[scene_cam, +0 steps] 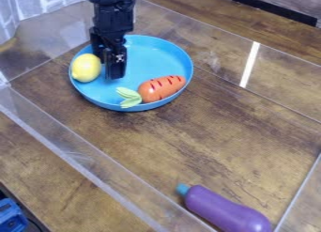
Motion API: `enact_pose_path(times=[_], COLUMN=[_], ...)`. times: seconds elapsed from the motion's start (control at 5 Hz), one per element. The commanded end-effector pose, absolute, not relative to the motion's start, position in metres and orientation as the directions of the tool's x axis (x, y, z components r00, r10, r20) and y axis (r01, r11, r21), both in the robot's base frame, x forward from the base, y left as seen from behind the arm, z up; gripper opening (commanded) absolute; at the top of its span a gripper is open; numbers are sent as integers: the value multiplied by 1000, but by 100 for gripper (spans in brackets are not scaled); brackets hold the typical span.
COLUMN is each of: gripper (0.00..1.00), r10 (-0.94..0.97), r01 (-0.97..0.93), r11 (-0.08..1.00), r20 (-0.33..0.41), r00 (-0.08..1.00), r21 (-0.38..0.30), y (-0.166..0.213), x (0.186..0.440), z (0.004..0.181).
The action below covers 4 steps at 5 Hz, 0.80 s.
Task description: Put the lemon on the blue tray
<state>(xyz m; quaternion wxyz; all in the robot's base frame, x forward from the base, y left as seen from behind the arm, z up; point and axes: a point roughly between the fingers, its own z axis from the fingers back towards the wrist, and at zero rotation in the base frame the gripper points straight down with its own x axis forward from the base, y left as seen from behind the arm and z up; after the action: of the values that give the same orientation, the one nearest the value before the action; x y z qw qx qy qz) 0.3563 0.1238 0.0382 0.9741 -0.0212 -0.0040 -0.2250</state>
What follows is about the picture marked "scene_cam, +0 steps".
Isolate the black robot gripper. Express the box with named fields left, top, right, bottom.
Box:
left=90, top=0, right=136, bottom=80

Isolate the yellow toy lemon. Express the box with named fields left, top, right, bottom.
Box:
left=71, top=54, right=102, bottom=83

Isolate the blue round plastic tray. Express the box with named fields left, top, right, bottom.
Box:
left=70, top=35, right=193, bottom=112

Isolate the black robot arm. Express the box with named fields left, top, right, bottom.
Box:
left=90, top=0, right=136, bottom=80

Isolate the orange toy carrot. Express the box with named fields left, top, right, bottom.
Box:
left=117, top=75, right=188, bottom=108

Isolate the blue object at corner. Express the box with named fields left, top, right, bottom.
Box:
left=0, top=198, right=29, bottom=232

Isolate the purple toy eggplant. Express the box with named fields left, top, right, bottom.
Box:
left=176, top=183, right=272, bottom=232

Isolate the clear acrylic enclosure wall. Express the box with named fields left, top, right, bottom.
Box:
left=0, top=0, right=321, bottom=232

